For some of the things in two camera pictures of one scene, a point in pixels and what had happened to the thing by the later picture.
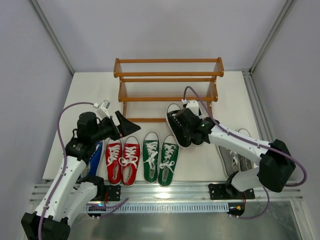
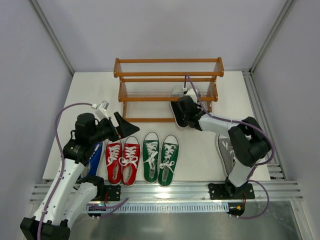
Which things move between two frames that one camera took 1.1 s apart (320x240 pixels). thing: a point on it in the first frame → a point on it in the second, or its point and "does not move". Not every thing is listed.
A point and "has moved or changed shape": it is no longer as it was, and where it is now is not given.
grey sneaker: x=231 y=160 does not move
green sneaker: x=168 y=160 does not move
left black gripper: x=117 y=129 does not move
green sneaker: x=150 y=151 does not move
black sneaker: x=178 y=134 has moved or changed shape
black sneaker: x=198 y=140 → x=198 y=105
